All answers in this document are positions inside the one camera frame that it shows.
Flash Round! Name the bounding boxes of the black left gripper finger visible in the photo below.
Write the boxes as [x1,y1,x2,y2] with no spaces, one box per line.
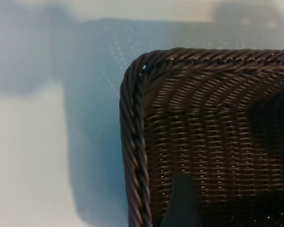
[160,174,202,227]

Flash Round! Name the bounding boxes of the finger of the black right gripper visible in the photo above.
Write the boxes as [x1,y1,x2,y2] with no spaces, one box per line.
[248,84,284,157]

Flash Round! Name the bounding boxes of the dark brown wicker basket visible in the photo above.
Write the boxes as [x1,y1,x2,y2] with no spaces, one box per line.
[119,47,284,227]

